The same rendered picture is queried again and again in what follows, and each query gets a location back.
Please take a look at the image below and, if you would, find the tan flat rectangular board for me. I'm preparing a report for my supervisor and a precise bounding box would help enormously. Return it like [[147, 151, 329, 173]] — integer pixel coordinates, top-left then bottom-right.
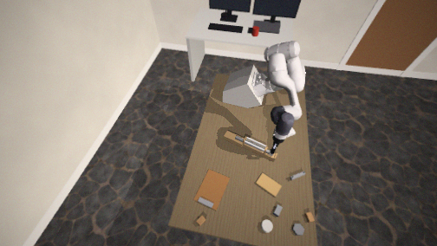
[[256, 173, 282, 197]]

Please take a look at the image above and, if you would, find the white short cylinder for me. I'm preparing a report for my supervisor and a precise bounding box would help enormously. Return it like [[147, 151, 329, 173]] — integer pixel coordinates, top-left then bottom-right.
[[261, 220, 273, 233]]

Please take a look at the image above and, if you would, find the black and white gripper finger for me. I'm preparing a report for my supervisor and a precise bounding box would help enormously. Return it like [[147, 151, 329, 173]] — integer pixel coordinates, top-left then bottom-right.
[[269, 141, 279, 156]]

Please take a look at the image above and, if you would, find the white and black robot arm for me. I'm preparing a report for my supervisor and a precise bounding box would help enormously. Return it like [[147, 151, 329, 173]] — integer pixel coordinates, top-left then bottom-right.
[[252, 41, 305, 139]]

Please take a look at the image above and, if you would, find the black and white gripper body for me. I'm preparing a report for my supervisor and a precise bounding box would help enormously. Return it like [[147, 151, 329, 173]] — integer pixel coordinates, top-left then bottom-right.
[[273, 136, 284, 145]]

